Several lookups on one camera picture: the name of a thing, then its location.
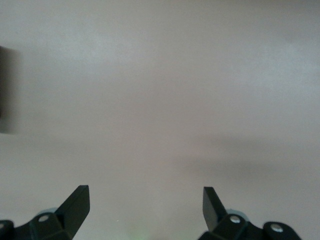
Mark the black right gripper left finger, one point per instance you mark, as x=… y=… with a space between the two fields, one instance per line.
x=72 y=215

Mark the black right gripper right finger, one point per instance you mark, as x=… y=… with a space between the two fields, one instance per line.
x=215 y=217

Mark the black rectangular box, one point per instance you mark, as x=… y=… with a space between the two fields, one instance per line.
x=7 y=90

